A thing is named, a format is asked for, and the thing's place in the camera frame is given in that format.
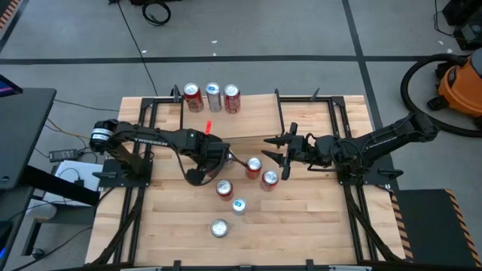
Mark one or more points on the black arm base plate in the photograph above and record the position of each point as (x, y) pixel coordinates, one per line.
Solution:
(384, 175)
(113, 178)

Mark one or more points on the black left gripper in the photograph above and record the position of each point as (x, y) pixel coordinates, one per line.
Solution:
(211, 150)

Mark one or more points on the white box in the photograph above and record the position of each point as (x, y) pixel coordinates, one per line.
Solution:
(71, 177)

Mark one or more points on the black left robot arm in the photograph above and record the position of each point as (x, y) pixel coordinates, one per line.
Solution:
(150, 135)

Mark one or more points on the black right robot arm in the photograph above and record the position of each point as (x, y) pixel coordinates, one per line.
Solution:
(384, 139)

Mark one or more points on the blue silver Red Bull can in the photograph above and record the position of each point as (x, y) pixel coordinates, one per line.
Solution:
(239, 207)

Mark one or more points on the red soda can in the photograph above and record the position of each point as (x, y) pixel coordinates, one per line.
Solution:
(194, 99)
(232, 101)

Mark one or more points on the black power adapter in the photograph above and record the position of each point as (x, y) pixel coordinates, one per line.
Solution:
(64, 155)

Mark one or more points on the red Coca-Cola Zero can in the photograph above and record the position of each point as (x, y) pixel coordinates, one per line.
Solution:
(224, 190)

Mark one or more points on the slim silver energy drink can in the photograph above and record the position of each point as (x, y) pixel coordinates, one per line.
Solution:
(214, 99)

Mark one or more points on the orange shop vacuum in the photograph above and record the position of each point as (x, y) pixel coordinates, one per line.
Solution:
(463, 86)
(403, 90)

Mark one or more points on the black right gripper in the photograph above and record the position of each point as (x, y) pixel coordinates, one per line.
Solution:
(301, 150)

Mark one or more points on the black hazard-striped floor mat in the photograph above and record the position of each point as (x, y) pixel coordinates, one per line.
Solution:
(433, 226)
(9, 9)

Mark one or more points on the orange soda can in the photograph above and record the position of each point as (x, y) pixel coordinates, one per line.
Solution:
(254, 169)
(269, 182)

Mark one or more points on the silver beverage can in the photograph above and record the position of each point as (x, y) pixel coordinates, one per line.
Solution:
(230, 162)

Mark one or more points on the black desk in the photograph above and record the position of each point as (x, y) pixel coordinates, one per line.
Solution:
(26, 135)

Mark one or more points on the red tape flag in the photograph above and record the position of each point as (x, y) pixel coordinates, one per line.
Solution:
(208, 128)

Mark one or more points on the black equipment case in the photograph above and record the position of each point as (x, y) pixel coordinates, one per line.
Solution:
(467, 22)

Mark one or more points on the silver Diet Coke can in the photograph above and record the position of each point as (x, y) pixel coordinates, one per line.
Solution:
(219, 228)

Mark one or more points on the wooden shelf with black legs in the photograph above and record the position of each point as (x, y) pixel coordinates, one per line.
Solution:
(256, 116)

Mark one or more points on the black aluminium table frame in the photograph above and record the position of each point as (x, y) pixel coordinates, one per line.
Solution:
(309, 100)

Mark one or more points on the computer monitor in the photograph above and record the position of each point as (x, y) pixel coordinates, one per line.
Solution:
(7, 87)

